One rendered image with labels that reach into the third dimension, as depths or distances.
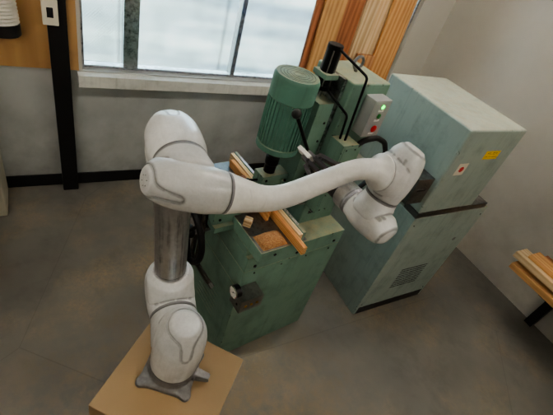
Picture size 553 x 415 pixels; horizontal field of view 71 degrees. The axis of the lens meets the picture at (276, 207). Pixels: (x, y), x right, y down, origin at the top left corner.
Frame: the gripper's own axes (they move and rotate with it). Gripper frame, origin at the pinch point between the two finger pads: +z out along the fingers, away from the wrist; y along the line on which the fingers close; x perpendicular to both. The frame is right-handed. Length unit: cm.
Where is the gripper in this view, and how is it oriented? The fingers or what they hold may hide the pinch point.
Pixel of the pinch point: (305, 154)
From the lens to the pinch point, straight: 133.9
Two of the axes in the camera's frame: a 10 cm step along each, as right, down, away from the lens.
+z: -5.3, -6.4, 5.5
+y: 8.0, -5.9, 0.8
